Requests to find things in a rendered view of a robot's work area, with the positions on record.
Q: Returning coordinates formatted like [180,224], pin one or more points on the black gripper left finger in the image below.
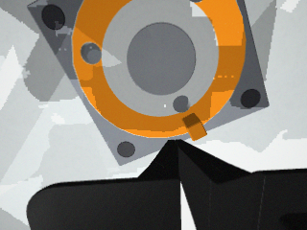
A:
[150,201]

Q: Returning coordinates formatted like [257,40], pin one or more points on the orange round plate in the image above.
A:
[217,31]

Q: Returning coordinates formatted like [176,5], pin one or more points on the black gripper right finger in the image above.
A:
[221,196]

